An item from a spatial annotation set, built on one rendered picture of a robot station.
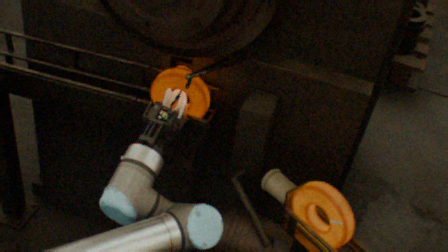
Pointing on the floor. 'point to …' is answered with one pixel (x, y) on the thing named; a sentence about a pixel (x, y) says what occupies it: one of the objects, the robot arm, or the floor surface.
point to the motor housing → (245, 237)
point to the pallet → (406, 55)
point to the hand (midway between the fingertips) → (180, 93)
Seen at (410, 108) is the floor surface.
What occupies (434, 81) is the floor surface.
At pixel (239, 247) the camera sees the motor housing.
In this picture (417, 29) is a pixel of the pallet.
